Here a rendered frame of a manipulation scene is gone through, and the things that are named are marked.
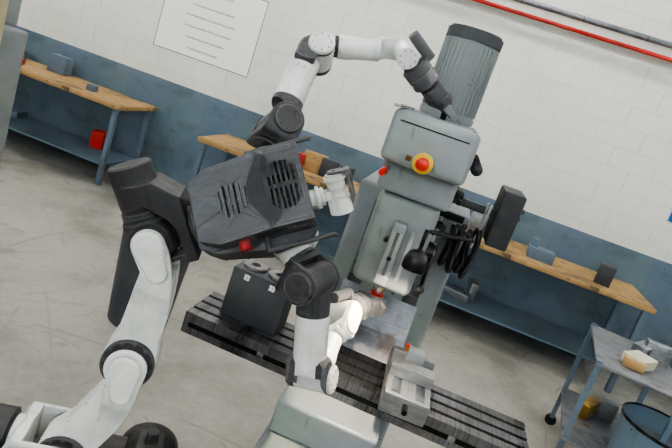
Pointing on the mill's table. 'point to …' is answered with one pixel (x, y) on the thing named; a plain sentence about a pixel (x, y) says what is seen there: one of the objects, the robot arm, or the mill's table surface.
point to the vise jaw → (412, 372)
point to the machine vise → (405, 393)
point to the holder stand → (256, 297)
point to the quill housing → (370, 258)
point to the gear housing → (417, 186)
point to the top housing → (431, 144)
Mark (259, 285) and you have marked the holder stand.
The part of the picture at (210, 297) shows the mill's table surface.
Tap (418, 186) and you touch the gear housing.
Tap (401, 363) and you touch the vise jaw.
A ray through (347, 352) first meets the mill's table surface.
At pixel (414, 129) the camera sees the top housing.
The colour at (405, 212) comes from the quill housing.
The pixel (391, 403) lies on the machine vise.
